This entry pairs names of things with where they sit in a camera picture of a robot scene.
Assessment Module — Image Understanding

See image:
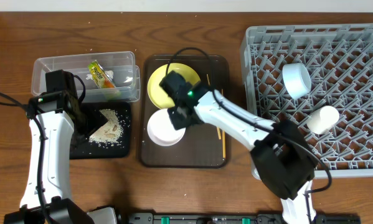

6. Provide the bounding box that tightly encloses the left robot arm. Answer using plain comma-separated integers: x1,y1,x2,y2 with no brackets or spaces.
4,70,118,224

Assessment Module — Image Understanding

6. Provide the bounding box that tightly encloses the grey dishwasher rack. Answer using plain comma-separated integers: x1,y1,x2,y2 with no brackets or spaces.
240,24,373,178

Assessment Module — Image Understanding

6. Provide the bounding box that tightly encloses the dark brown tray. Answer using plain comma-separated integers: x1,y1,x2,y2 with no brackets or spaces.
138,54,230,169

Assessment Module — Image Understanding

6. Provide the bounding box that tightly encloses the light blue bowl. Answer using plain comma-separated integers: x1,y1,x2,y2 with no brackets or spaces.
281,63,311,100

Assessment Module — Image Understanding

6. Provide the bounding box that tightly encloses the yellow plate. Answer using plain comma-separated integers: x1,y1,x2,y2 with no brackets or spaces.
148,63,201,109

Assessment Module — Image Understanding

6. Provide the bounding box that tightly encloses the white bowl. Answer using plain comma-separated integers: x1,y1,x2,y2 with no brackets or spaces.
147,109,186,147

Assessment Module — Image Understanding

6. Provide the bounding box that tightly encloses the pile of rice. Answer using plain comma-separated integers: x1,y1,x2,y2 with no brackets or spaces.
88,109,123,147

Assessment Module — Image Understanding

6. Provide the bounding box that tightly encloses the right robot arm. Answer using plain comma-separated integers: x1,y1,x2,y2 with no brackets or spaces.
159,71,318,223

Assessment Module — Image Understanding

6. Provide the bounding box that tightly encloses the clear plastic bin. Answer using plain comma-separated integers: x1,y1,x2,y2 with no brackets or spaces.
31,51,140,103

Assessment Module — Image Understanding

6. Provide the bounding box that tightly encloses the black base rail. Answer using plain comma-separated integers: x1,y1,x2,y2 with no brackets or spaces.
83,203,361,224

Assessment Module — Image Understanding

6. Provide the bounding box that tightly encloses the black waste tray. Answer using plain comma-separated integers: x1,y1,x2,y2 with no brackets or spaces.
70,102,131,159

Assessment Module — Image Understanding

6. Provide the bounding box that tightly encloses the white cup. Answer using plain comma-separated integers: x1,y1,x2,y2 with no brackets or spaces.
306,106,340,134

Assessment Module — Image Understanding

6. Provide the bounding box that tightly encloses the wooden chopstick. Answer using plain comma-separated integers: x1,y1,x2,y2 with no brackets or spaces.
220,88,227,159
206,73,222,140

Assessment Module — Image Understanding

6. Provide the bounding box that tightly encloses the green snack wrapper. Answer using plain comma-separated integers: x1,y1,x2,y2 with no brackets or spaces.
88,60,121,100

